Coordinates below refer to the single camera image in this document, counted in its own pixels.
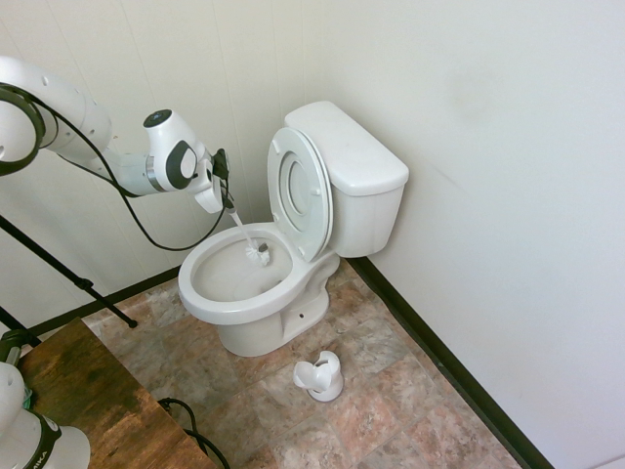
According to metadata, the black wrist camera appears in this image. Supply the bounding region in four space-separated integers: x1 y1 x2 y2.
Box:
210 148 231 180

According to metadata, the white toilet tank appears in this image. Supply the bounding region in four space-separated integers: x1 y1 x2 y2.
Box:
283 100 411 259

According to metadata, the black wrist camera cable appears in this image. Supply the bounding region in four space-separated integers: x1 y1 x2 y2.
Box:
0 83 233 253

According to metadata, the black baseboard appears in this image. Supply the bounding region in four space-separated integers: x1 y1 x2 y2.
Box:
347 255 559 469
26 265 185 339

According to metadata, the white toilet seat and lid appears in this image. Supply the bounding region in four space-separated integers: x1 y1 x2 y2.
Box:
266 126 335 264

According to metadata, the dark wooden table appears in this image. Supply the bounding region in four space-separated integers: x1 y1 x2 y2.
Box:
13 316 219 469

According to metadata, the black tripod stand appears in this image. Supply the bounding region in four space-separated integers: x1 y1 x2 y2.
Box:
0 213 140 349

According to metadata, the white toilet bowl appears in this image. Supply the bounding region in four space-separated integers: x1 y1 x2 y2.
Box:
177 221 342 359

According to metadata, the white toilet brush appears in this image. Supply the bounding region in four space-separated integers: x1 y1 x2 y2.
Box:
229 207 272 268

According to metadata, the white toilet brush holder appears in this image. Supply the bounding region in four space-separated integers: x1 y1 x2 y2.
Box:
292 349 345 404

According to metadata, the black table cable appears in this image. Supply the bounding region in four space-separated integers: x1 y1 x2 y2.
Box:
157 397 231 469

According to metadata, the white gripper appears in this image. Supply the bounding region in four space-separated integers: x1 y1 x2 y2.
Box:
193 159 239 215

